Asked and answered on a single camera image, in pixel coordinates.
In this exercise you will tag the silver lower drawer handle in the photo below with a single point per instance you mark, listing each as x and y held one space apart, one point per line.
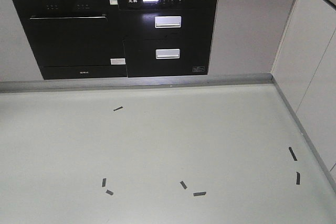
167 53

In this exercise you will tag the silver upper drawer handle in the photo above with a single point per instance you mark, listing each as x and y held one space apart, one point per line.
167 21

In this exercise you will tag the grey left cabinet panel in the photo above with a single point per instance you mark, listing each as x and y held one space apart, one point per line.
17 60

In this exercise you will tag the black built-in dishwasher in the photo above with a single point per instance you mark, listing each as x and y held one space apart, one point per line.
74 39

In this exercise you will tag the grey cabinet door panel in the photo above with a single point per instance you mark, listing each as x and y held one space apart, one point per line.
246 35

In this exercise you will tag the black drawer sterilizer cabinet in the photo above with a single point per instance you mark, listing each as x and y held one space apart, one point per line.
141 38

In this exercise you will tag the white side cabinet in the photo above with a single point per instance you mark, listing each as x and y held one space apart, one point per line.
305 72

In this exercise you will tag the silver drawer handle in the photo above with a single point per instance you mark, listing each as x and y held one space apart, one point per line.
167 53
167 21

